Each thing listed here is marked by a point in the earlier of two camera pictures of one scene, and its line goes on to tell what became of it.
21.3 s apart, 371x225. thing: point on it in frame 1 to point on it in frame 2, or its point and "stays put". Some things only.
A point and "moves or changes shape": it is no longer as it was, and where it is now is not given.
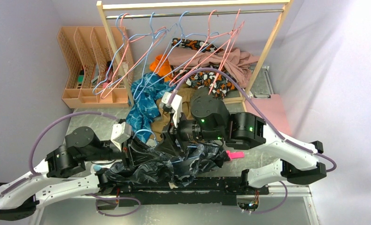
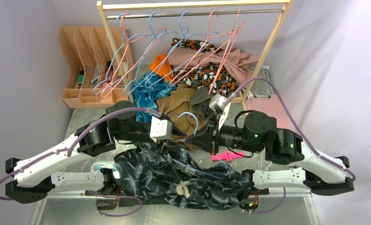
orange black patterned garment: [210, 80] stays put
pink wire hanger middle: [209, 36] stays put
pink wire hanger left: [124, 32] stays put
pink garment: [238, 65] stays put
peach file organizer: [93, 80] stays put
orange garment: [161, 66] stays put
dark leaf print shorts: [180, 167] moves or changes shape
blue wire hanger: [155, 140] moves or changes shape
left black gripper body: [129, 153] to [162, 146]
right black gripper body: [184, 133] to [223, 137]
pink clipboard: [274, 108] stays put
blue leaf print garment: [147, 88] stays put
